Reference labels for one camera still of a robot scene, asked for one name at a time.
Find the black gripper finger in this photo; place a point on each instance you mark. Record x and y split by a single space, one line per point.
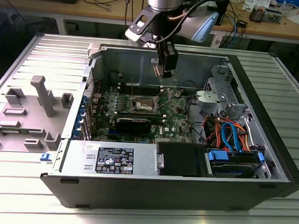
171 61

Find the silver CPU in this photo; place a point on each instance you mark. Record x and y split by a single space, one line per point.
158 72

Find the metal locking lever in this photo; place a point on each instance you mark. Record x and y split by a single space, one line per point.
165 106
132 87

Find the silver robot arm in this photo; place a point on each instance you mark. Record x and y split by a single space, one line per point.
164 1

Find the black RAM slot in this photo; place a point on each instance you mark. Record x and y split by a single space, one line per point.
140 84
140 90
140 87

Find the CPU socket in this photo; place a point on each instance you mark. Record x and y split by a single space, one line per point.
143 104

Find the coin cell battery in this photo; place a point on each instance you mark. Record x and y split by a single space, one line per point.
177 94

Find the green motherboard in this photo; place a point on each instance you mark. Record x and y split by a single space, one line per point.
174 118

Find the tall black device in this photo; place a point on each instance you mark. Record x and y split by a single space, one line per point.
223 14

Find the RAM stick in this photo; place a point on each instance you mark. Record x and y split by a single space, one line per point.
139 114

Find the black graphics card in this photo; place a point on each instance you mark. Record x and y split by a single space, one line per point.
132 126

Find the small black adapter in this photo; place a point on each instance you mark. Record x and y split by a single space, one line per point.
242 23

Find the white card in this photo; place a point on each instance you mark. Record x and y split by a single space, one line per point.
251 3

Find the copper heat sink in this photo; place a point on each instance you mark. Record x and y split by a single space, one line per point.
257 13

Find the blue card retention clip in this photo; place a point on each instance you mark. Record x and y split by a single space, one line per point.
81 112
75 134
77 125
84 101

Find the black drive housing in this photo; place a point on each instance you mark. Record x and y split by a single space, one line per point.
179 160

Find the wooden desk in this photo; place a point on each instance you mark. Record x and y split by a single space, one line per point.
267 29

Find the hard disk in blue carrier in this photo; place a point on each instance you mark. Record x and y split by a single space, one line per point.
218 155

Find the grey electronic device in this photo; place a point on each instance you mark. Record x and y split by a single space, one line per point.
275 14

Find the black PC case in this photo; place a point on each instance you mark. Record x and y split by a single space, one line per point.
148 193

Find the silver power supply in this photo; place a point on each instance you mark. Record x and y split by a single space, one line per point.
73 158

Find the grey parts rack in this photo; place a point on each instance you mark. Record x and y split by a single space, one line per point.
27 119

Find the blue plastic clip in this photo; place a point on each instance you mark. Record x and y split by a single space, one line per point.
45 157

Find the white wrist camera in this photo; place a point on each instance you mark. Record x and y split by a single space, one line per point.
134 35

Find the silver metal bracket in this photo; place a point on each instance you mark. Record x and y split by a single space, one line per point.
204 99

